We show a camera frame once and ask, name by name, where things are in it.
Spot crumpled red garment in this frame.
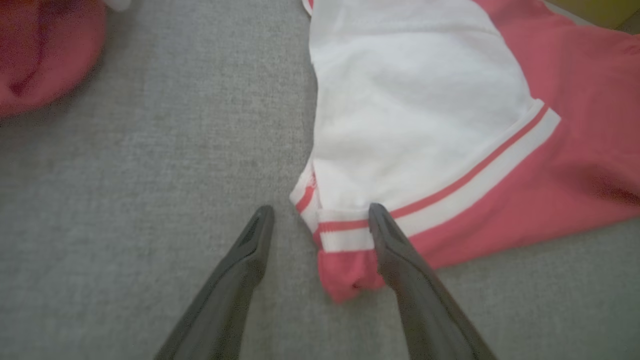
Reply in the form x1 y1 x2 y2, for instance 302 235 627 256
0 0 133 119

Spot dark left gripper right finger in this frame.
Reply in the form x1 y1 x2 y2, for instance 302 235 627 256
368 202 498 360

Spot grey fabric sofa seat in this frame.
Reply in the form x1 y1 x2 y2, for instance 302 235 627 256
0 0 640 360

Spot yellow cushion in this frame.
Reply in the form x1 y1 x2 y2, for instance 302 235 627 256
545 0 640 31

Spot red white striped garment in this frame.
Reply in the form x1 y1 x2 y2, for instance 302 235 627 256
290 0 640 304

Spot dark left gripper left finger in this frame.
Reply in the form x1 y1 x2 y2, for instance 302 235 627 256
155 205 276 360

